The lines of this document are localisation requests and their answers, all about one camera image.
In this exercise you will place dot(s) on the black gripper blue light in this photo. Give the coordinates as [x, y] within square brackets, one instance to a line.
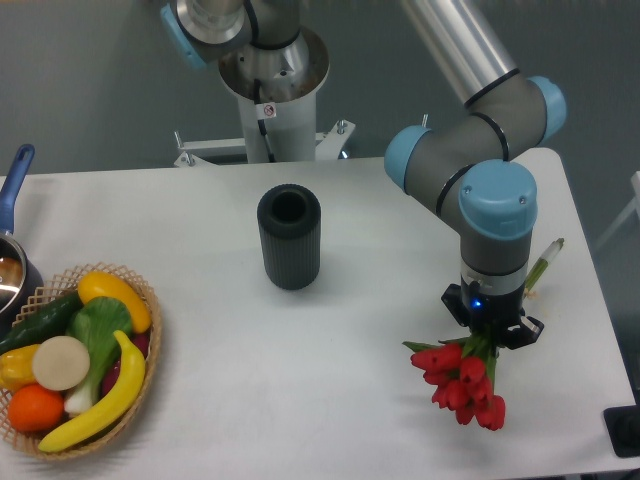
[473, 309]

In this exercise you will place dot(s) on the red tulip bouquet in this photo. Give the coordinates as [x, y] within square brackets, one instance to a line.
[463, 370]

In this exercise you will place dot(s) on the dark grey ribbed vase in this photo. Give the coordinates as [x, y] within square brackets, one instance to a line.
[289, 222]

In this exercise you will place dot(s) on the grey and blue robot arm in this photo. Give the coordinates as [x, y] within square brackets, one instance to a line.
[467, 176]

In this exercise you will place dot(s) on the black device at table edge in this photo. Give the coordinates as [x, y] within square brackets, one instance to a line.
[623, 428]

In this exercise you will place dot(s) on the white furniture piece right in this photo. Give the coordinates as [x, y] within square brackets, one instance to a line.
[630, 210]

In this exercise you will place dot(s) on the purple eggplant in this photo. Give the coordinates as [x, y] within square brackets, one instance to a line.
[142, 342]

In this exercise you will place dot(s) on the yellow banana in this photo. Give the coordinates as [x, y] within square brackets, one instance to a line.
[107, 410]

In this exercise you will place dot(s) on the green bok choy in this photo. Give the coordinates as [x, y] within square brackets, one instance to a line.
[94, 326]

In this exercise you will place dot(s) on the beige round disc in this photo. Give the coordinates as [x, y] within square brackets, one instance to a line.
[60, 363]

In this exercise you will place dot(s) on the green cucumber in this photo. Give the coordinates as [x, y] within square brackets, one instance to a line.
[50, 320]

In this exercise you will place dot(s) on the orange fruit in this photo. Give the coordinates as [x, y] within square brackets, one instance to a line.
[34, 408]

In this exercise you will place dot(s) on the yellow bell pepper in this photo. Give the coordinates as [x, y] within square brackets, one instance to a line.
[16, 368]

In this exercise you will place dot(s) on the woven wicker basket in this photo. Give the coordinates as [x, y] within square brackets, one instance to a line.
[53, 289]

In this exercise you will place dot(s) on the blue handled saucepan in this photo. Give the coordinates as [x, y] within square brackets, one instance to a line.
[19, 277]

